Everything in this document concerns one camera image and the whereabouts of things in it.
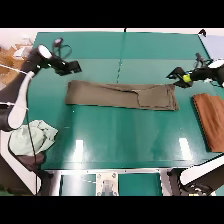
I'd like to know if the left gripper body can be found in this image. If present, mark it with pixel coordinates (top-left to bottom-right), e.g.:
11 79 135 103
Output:
50 57 83 77

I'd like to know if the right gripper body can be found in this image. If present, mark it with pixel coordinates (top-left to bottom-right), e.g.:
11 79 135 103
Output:
181 67 203 85

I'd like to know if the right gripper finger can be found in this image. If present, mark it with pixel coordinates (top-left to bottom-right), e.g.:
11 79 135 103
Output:
173 79 194 89
166 66 186 80

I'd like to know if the rust brown folded garment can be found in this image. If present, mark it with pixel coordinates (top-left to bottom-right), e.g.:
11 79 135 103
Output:
192 92 224 154

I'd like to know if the olive brown garment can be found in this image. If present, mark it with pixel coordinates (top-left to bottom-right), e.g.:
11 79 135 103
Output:
64 79 181 112

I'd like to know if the pale green garment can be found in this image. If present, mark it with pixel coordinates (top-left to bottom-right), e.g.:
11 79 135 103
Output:
7 119 60 157

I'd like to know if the dark brown garment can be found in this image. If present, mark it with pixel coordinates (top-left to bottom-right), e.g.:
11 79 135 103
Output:
15 151 48 173

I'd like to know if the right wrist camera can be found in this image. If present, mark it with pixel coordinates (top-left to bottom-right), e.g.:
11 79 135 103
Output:
194 52 214 69

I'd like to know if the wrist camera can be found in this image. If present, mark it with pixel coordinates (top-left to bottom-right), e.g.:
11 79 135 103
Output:
194 52 214 69
52 37 73 60

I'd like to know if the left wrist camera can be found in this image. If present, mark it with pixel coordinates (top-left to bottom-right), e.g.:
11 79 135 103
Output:
52 37 73 60

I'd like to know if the black cable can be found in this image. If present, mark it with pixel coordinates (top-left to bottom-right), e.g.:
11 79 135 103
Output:
25 109 40 176

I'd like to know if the silver frame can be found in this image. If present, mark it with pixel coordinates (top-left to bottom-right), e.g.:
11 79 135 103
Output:
35 167 224 197

